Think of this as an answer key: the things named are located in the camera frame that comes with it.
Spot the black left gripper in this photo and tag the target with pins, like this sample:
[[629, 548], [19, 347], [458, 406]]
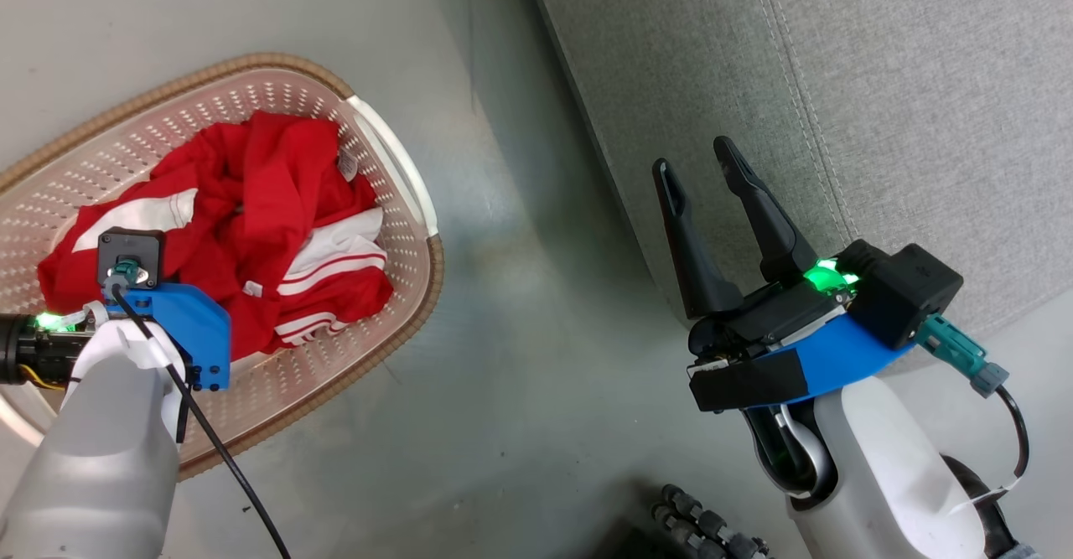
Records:
[[33, 349]]

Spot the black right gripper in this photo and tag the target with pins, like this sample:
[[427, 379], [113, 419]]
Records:
[[780, 316]]

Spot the red white-striped clothing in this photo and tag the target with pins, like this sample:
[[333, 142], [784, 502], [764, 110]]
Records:
[[268, 190]]

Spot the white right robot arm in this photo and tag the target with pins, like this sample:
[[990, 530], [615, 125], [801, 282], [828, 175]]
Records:
[[880, 475]]

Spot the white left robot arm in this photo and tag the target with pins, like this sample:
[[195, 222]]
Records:
[[101, 458]]

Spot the beige perforated laundry basket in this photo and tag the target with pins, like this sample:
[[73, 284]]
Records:
[[404, 257]]

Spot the grey fabric sofa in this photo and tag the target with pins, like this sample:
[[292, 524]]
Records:
[[922, 81]]

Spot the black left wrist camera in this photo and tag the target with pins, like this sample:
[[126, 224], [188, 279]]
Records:
[[126, 245]]

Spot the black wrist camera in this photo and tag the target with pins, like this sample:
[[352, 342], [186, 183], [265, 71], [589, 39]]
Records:
[[126, 245], [905, 291]]

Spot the blue right camera mount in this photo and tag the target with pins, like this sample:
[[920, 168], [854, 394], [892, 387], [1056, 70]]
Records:
[[838, 358]]

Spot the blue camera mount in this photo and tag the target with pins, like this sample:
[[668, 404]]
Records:
[[838, 358], [199, 324]]

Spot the blue left camera mount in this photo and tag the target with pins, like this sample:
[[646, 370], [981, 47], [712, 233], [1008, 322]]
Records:
[[199, 324]]

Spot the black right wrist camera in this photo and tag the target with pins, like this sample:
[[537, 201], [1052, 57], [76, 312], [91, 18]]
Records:
[[905, 291]]

